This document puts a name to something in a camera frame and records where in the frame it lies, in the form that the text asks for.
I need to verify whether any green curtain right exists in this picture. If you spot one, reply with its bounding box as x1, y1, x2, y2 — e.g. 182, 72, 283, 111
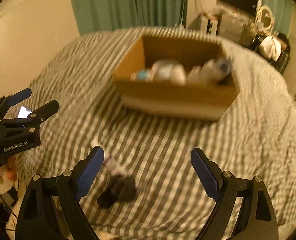
262, 0, 292, 36

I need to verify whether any smartphone with lit screen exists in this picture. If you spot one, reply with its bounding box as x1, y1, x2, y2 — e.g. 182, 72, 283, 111
17, 106, 32, 119

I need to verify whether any green curtain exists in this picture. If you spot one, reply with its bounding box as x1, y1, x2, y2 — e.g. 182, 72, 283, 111
262, 0, 292, 36
71, 0, 187, 35

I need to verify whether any green curtain left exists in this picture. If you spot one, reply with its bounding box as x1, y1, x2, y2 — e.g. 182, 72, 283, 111
71, 0, 187, 35

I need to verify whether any white garment on chair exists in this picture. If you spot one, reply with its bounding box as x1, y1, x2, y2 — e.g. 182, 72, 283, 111
259, 36, 282, 62

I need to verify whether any left human hand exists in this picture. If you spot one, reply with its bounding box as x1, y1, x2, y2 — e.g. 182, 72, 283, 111
0, 155, 17, 183

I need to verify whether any white bottle in box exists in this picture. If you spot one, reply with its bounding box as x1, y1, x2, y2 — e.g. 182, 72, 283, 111
151, 59, 187, 86

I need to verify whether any white toy teal top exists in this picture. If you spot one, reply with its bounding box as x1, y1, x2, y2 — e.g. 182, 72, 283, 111
130, 69, 154, 82

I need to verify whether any round white vanity mirror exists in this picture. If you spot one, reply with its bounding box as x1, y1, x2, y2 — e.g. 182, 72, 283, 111
255, 5, 274, 31

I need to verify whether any checkered bed duvet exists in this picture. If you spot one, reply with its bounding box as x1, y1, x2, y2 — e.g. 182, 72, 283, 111
16, 27, 296, 239

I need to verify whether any white toothpaste tube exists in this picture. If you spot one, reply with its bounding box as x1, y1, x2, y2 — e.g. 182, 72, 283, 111
103, 150, 130, 177

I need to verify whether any grey pouch in box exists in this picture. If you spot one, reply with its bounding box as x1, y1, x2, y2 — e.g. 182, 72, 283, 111
186, 57, 232, 87

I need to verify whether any cardboard box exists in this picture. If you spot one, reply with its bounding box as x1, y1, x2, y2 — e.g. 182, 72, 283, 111
113, 34, 239, 121

